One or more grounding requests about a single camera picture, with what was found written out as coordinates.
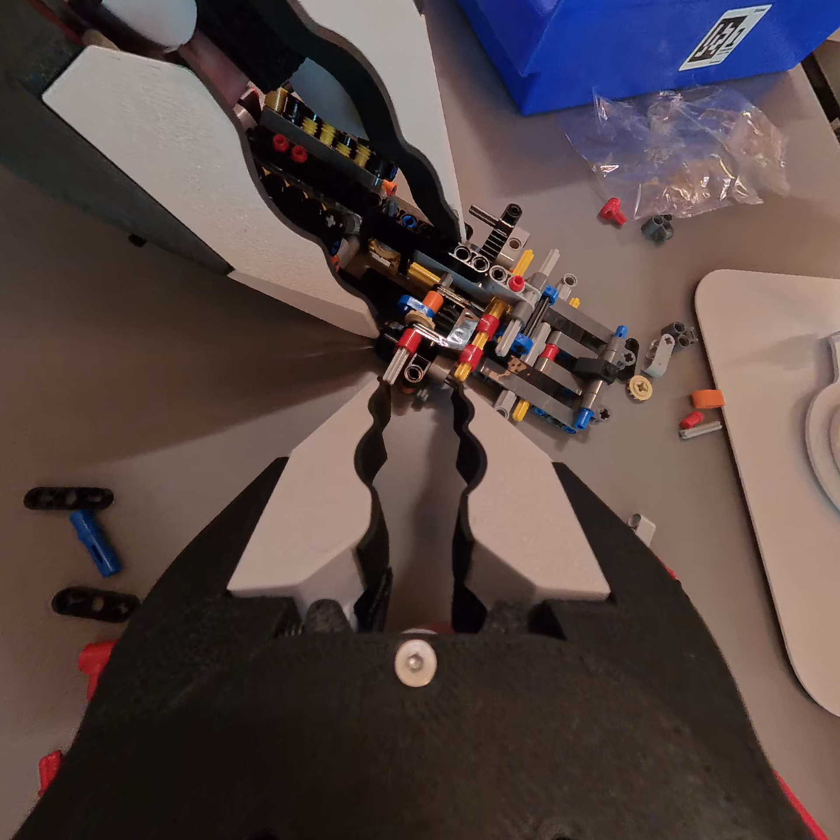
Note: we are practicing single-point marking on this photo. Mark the multicoloured lego chassis assembly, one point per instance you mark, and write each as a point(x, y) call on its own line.
point(459, 262)

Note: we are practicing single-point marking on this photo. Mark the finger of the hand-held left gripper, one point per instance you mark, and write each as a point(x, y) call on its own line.
point(407, 79)
point(164, 164)

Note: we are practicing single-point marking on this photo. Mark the blue plastic storage bin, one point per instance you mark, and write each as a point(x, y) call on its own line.
point(590, 52)

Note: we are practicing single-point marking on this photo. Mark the person's left hand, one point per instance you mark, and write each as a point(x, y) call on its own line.
point(220, 69)

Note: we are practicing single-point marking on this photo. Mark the red lego bush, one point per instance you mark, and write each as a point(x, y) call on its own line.
point(690, 420)

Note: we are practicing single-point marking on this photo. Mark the red lego beam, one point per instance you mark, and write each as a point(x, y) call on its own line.
point(95, 663)

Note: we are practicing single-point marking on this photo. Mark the red lego piece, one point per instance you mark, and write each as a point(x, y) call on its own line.
point(49, 771)

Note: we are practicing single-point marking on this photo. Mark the light grey lego axle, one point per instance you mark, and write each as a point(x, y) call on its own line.
point(705, 429)

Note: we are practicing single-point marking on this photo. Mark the black lego beam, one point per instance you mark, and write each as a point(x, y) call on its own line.
point(69, 499)
point(95, 604)

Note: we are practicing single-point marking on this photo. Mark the black and red lego connector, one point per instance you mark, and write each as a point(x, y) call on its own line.
point(666, 571)

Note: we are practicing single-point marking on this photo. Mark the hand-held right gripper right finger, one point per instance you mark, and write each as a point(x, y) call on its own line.
point(525, 525)

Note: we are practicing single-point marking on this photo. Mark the light grey lego beam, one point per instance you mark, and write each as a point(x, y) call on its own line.
point(642, 523)

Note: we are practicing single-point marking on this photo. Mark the dark grey lego connector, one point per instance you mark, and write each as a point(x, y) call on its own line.
point(682, 332)
point(658, 228)

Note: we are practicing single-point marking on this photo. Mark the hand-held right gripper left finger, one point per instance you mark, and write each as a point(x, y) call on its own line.
point(308, 525)

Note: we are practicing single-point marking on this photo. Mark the clear plastic bag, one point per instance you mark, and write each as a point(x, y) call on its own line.
point(682, 157)

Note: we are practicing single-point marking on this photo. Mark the orange lego piece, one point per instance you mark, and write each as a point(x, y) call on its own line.
point(707, 398)

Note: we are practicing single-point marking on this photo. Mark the tan lego gear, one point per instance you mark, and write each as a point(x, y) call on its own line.
point(638, 387)

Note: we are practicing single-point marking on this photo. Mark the blue lego pin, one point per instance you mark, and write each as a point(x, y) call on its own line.
point(95, 541)

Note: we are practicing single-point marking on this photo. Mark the white stand base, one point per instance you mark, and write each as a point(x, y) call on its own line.
point(754, 394)

